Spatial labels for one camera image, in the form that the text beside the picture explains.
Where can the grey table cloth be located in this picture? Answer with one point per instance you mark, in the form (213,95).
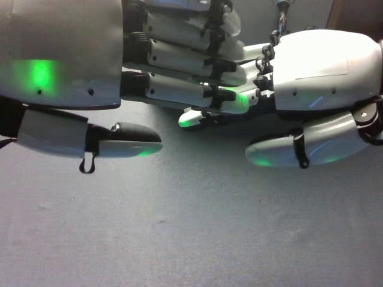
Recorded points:
(179,224)

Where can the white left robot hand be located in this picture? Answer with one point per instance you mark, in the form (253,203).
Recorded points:
(60,45)

